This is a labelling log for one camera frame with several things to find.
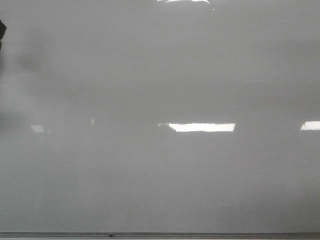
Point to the white glossy whiteboard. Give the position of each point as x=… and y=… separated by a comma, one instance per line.
x=143, y=119

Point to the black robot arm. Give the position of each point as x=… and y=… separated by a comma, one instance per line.
x=3, y=30

